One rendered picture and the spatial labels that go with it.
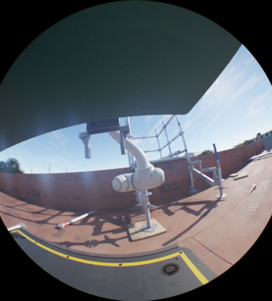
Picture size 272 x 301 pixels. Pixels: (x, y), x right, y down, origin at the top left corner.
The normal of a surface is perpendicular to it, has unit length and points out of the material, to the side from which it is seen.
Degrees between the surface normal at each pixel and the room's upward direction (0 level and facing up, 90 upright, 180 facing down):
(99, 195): 90
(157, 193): 90
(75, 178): 90
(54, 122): 180
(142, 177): 95
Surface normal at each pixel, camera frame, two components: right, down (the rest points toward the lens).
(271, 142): -0.99, 0.11
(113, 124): 0.06, -0.24
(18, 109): 0.14, 0.96
